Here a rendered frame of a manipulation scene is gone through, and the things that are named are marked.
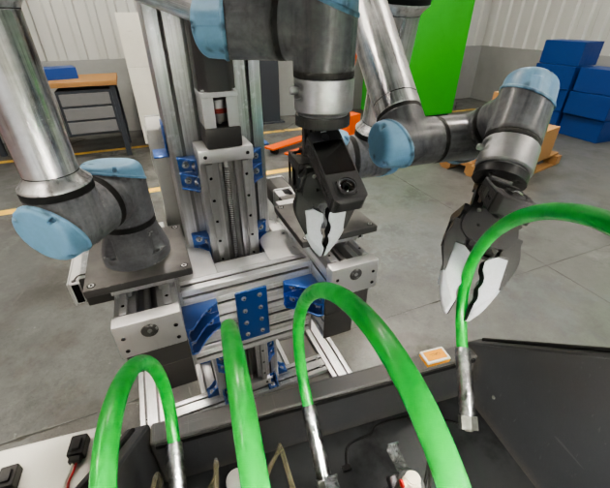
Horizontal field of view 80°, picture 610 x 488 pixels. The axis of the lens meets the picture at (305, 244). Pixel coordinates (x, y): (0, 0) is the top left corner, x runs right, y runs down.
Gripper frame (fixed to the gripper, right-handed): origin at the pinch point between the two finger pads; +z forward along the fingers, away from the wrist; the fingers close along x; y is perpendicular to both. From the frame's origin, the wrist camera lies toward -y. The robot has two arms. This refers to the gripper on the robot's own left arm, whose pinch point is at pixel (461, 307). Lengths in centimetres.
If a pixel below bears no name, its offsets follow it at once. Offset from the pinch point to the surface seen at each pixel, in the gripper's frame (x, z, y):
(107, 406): 25.7, 17.0, -25.5
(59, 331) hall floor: 156, 77, 150
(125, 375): 26.9, 16.1, -22.6
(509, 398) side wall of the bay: -20.2, 9.4, 24.1
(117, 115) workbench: 342, -109, 332
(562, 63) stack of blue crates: -161, -442, 450
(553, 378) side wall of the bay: -20.2, 3.5, 13.4
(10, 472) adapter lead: 48, 43, 1
